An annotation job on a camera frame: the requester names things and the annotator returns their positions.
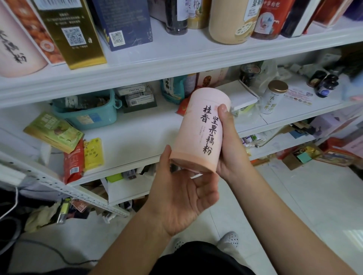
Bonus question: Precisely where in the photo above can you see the person's left hand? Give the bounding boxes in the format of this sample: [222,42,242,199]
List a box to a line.
[142,144,221,236]

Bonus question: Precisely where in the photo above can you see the person's right hand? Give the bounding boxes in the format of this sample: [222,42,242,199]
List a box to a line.
[216,104,253,185]

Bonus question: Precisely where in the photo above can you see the pink cylinder canister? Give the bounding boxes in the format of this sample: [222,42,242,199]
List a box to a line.
[170,87,231,174]

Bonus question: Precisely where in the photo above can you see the white metal shelving unit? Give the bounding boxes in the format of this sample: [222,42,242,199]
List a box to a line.
[0,0,363,219]

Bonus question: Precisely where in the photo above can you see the dark glass jar silver lid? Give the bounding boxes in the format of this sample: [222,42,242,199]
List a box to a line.
[164,0,189,36]

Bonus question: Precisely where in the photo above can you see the dark blue moon box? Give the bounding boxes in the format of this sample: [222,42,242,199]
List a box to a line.
[91,0,154,52]

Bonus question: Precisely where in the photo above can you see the yellow box white label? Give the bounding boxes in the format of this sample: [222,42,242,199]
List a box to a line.
[31,0,107,70]

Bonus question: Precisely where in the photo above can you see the orange patterned box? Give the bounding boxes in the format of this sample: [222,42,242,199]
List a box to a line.
[3,0,66,65]

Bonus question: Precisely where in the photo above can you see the small pink canister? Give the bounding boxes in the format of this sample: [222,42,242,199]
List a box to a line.
[0,0,49,78]

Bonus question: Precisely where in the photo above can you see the person's right forearm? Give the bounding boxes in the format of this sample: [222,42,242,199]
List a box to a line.
[227,164,358,275]

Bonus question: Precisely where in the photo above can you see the person's left forearm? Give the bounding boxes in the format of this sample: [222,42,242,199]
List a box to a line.
[91,212,177,275]

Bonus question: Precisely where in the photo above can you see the white flat box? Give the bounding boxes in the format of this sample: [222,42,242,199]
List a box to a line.
[216,80,260,114]

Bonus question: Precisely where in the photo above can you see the person's black clothing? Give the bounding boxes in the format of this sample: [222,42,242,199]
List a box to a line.
[150,241,256,275]

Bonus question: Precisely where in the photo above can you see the white box brown print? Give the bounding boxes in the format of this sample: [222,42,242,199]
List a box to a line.
[195,68,230,88]

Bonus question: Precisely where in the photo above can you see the black box white edge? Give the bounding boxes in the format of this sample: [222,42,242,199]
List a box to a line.
[281,0,321,39]

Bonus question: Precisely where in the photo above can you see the red-brown box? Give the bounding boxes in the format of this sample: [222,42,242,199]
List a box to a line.
[149,0,168,23]

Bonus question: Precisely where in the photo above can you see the red box white edge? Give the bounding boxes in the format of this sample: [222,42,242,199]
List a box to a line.
[343,0,363,22]

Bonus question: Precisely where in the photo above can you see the brown carton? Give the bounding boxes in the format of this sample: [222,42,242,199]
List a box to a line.
[282,146,321,171]

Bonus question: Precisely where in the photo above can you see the red pouch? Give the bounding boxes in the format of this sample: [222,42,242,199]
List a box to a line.
[177,96,191,117]

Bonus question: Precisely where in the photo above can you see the dark jar with lid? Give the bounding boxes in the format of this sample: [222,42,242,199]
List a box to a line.
[239,63,262,87]

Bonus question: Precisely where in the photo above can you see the teal pouch bag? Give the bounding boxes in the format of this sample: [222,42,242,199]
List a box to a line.
[160,74,196,104]

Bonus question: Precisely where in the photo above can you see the yellow tag packet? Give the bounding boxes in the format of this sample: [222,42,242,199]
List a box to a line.
[83,137,105,172]

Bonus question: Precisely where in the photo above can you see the red snack packet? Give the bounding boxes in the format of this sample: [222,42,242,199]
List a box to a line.
[62,139,86,185]

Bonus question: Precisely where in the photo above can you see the small black grey boxes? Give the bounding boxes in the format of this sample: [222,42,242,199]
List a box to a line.
[115,83,158,113]

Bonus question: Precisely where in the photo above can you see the small dark bottle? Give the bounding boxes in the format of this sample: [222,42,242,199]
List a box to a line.
[316,75,340,98]
[308,70,329,87]

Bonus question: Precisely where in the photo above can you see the teal plastic basket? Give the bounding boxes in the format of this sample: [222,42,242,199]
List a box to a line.
[51,90,123,131]

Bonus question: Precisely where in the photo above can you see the beige cylinder canister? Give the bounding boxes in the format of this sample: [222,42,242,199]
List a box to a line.
[209,0,264,45]

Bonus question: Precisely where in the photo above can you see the red canister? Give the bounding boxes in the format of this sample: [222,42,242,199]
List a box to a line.
[251,0,296,40]

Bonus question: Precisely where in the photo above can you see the green snack packet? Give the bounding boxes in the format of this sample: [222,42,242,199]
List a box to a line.
[24,110,84,154]

